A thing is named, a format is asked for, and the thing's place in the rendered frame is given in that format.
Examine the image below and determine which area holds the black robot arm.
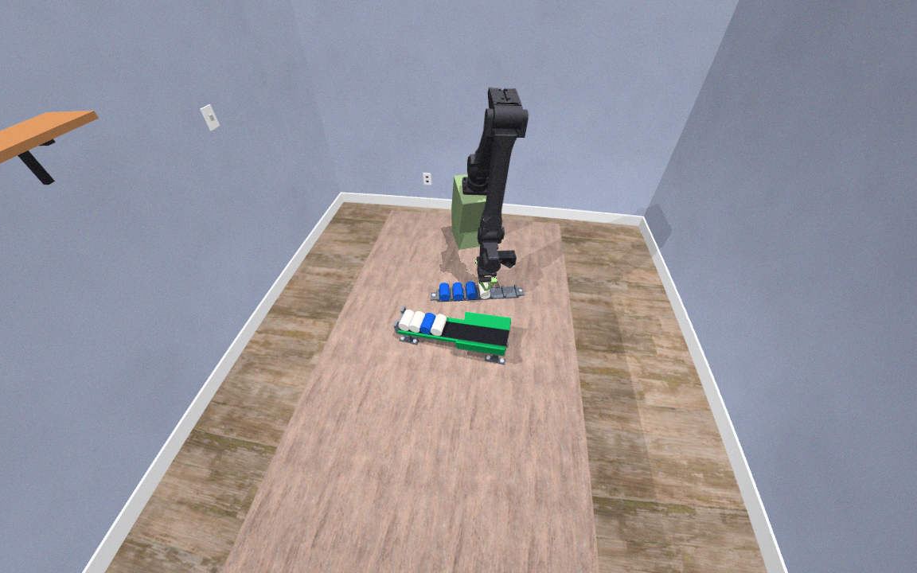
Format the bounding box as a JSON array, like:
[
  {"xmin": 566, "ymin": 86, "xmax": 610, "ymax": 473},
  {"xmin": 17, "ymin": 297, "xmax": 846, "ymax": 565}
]
[{"xmin": 462, "ymin": 88, "xmax": 529, "ymax": 273}]

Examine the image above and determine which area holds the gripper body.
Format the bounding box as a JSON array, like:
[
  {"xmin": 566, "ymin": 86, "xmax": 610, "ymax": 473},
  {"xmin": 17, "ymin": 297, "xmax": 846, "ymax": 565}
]
[{"xmin": 476, "ymin": 255, "xmax": 497, "ymax": 282}]

